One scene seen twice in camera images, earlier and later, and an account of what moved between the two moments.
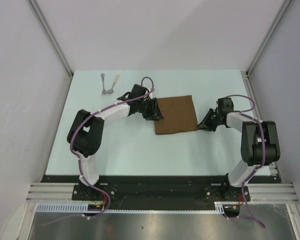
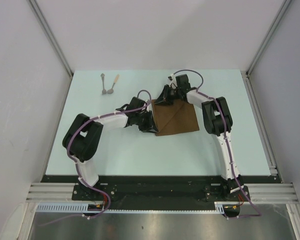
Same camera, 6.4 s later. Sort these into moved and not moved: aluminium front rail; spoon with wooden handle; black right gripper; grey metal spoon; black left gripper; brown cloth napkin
Moved: black right gripper; black left gripper
Not moved: aluminium front rail; brown cloth napkin; spoon with wooden handle; grey metal spoon
